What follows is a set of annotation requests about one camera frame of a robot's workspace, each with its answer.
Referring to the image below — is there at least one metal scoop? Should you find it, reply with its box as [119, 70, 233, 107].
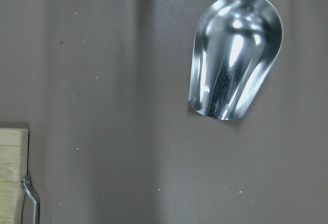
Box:
[189, 0, 283, 120]

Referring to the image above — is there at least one bamboo cutting board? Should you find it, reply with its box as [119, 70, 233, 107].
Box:
[1, 128, 40, 223]

